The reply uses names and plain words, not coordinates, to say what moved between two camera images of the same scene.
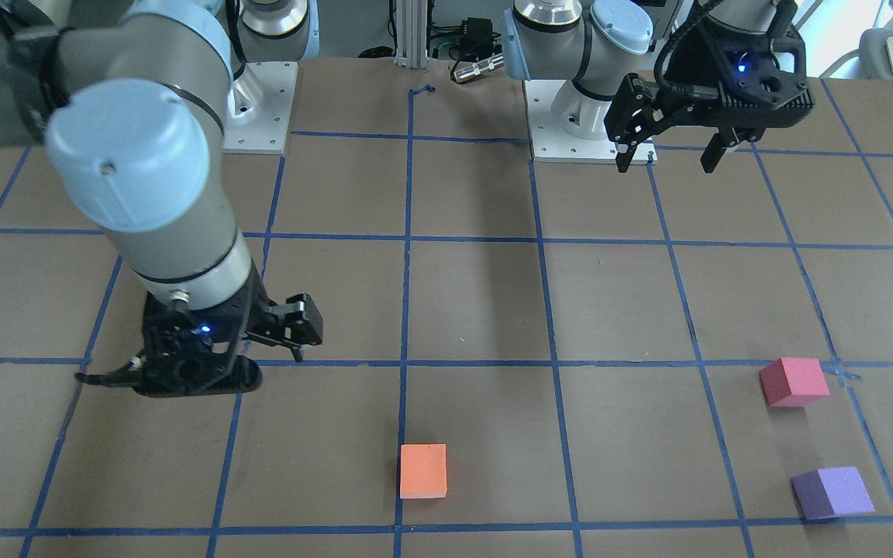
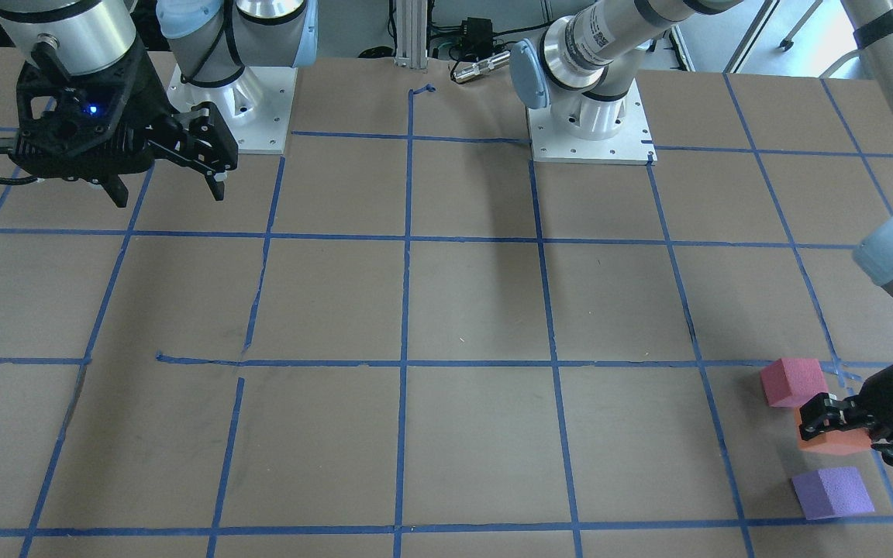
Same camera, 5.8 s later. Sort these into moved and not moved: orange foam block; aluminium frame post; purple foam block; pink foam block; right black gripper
Moved: right black gripper; orange foam block
Not moved: pink foam block; aluminium frame post; purple foam block
